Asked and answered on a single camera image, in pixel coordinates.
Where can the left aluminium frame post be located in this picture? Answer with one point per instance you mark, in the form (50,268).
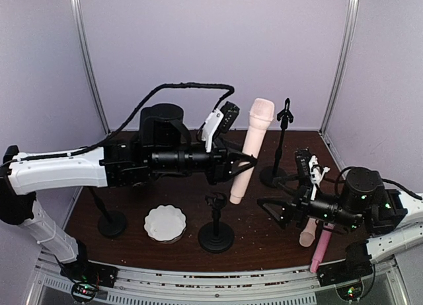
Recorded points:
(88,65)

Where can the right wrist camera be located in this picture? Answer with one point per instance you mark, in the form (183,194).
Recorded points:
(309,166)

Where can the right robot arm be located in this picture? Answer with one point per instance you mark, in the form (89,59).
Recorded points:
(361,198)

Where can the tall black mic stand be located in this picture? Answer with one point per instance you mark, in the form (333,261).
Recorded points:
(269,173)
(112,223)

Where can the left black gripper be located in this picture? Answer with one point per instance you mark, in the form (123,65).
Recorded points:
(219,165)

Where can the beige microphone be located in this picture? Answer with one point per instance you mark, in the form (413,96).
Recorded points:
(307,236)
(260,117)

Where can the aluminium frame post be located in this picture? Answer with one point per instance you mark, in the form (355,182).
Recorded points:
(347,39)
(88,65)

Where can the white scalloped dish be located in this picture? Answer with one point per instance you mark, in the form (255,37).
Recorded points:
(165,224)

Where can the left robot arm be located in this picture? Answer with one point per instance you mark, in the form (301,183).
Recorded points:
(161,147)

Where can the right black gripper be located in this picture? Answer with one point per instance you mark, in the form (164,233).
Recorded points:
(296,209)

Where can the left circuit board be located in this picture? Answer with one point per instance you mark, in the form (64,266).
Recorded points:
(83,292)

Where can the short black mic stand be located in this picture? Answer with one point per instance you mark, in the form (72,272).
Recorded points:
(216,237)

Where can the right circuit board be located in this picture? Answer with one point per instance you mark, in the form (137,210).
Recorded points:
(350,292)

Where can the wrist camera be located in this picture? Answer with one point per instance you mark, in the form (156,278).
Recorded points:
(309,166)
(219,121)

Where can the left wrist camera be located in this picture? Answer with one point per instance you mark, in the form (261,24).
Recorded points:
(219,121)

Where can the pink microphone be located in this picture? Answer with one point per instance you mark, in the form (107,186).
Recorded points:
(321,248)

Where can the right aluminium frame post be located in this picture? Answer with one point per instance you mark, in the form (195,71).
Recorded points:
(347,39)

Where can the circuit board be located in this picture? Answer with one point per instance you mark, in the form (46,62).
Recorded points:
(83,292)
(350,292)

